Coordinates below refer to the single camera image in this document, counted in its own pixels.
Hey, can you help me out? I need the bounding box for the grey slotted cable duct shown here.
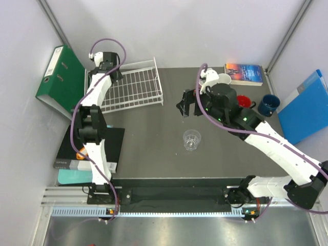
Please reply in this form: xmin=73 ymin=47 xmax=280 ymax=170
xmin=51 ymin=207 xmax=244 ymax=218

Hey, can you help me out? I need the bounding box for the blue folder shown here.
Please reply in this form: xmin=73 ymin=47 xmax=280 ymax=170
xmin=278 ymin=69 xmax=327 ymax=145

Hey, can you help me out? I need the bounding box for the white wire dish rack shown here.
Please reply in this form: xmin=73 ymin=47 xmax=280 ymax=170
xmin=83 ymin=58 xmax=163 ymax=114

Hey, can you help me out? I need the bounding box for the green lever arch binder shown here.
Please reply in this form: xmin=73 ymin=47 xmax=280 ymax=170
xmin=35 ymin=45 xmax=85 ymax=119

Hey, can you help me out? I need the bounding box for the blue cover paperback book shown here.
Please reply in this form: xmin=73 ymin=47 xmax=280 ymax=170
xmin=224 ymin=64 xmax=263 ymax=86

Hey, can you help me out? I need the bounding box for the red ceramic mug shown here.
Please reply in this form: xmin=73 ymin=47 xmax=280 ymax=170
xmin=237 ymin=95 xmax=257 ymax=109

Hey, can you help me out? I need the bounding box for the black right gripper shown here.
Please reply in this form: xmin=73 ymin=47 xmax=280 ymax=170
xmin=176 ymin=88 xmax=227 ymax=124

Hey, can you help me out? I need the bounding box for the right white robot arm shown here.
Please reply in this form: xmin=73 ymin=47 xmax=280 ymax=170
xmin=176 ymin=84 xmax=327 ymax=212

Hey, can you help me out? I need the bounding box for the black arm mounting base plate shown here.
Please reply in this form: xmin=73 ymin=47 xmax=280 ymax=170
xmin=86 ymin=178 xmax=262 ymax=213

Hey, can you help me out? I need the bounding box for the dark blue ceramic mug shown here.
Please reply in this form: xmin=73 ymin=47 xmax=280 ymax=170
xmin=258 ymin=94 xmax=280 ymax=117

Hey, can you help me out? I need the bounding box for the light blue ceramic mug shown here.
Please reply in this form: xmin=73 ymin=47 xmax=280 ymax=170
xmin=218 ymin=73 xmax=232 ymax=85

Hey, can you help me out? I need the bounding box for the teal notebook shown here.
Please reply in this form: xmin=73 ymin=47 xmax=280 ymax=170
xmin=57 ymin=124 xmax=114 ymax=186

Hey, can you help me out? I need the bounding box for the black book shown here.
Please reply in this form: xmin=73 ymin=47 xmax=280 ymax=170
xmin=53 ymin=127 xmax=125 ymax=173

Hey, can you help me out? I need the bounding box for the aluminium frame rail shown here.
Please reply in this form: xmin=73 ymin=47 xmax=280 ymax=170
xmin=41 ymin=187 xmax=89 ymax=207

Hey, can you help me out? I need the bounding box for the orange tag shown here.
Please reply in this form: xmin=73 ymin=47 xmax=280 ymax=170
xmin=76 ymin=147 xmax=88 ymax=160

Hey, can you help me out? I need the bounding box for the clear drinking glass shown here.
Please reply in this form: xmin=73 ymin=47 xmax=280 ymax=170
xmin=183 ymin=129 xmax=201 ymax=151

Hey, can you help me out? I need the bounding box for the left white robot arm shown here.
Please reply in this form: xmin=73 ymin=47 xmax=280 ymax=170
xmin=71 ymin=52 xmax=122 ymax=206

